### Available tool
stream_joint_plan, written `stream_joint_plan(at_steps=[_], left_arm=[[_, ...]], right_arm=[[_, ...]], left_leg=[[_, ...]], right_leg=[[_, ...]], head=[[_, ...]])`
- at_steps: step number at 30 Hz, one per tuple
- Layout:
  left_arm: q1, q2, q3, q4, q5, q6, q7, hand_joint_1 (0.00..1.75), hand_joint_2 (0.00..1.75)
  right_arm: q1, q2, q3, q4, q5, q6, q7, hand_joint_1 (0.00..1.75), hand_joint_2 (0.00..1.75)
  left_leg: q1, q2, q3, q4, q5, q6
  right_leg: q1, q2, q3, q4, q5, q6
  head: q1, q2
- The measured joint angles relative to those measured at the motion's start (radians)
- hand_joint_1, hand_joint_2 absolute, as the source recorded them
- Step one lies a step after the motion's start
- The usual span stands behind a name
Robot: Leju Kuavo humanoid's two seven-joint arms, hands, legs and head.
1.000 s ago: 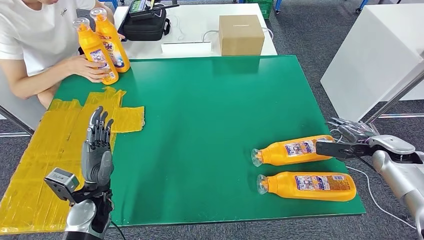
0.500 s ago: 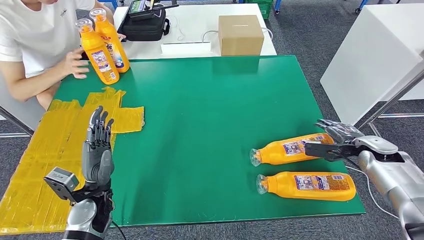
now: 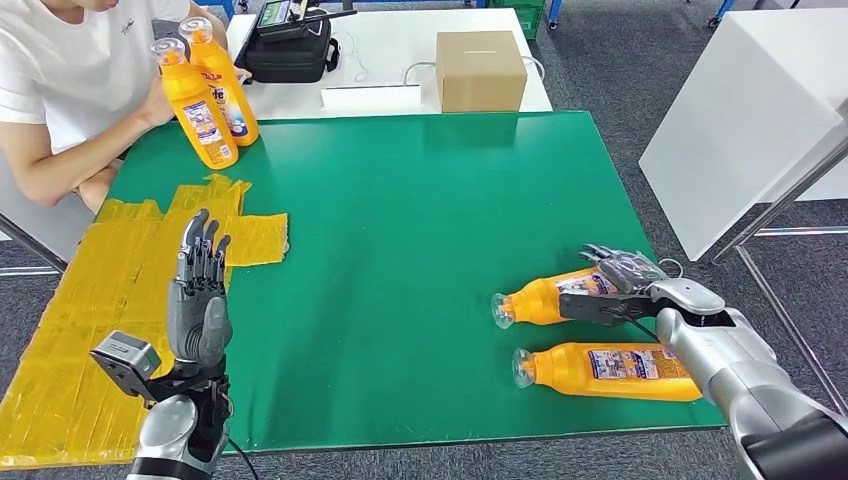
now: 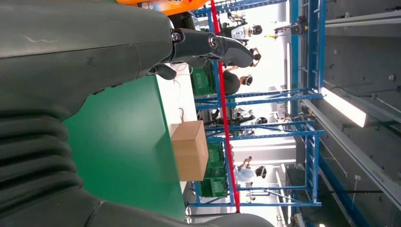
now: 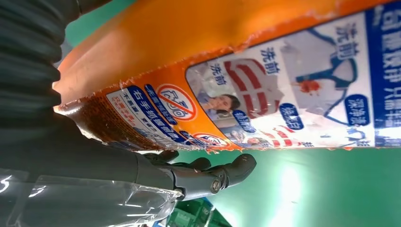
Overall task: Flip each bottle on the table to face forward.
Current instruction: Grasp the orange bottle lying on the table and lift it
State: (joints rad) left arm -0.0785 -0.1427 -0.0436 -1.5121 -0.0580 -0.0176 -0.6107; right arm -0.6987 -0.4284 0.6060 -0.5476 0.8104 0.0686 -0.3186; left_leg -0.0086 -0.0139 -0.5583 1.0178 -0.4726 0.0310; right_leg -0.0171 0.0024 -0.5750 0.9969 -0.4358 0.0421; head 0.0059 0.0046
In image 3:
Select yellow taped cardboard sheet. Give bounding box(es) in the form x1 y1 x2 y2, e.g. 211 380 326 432
0 174 291 470

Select green table mat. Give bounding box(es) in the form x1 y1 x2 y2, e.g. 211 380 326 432
105 110 727 455

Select metal table leg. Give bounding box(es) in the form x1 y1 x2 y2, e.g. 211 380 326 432
0 215 68 274

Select orange detergent bottle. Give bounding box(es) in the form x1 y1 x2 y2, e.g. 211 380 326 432
150 36 240 172
177 16 261 148
490 266 621 331
511 341 704 403

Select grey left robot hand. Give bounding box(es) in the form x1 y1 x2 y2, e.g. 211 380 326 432
165 209 233 369

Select person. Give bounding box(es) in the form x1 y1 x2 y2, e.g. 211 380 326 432
0 0 253 213

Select black remote controller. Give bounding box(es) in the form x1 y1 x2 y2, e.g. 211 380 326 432
254 0 359 42

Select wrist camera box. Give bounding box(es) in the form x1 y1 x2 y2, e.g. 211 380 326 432
558 291 664 327
89 331 164 402

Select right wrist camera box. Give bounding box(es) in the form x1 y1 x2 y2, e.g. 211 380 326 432
558 291 664 327

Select person's right hand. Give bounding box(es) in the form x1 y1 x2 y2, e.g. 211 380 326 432
135 76 177 130

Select black carry bag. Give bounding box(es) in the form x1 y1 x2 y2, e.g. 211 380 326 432
243 16 342 85

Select brown cardboard box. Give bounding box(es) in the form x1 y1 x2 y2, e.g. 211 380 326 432
435 30 529 114

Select green plastic crate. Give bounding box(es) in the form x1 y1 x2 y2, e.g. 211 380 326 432
486 0 548 40

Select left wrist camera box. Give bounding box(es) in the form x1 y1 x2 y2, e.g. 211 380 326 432
89 331 164 402

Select white power strip cable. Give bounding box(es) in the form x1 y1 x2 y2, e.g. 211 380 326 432
404 56 548 87

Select blue cart frame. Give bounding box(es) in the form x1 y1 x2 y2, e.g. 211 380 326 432
195 0 236 20

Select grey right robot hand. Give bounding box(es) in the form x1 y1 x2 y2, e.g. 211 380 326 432
579 243 670 296

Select white power strip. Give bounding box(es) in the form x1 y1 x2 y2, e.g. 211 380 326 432
320 84 423 111

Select metal stand frame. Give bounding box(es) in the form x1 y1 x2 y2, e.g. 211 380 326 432
712 132 848 419

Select white side table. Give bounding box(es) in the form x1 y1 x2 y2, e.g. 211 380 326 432
0 152 94 265
639 5 848 263

